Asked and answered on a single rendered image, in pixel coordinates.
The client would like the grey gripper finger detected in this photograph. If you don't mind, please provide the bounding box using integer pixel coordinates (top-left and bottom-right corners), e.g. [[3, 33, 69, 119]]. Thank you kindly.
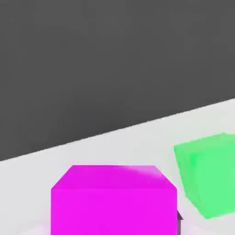
[[177, 210, 184, 235]]

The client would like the small magenta cube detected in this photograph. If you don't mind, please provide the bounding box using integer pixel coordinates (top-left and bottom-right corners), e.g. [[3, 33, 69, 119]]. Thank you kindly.
[[50, 165, 178, 235]]

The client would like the small green cube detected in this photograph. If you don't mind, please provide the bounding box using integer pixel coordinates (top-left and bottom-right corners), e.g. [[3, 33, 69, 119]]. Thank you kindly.
[[173, 132, 235, 220]]

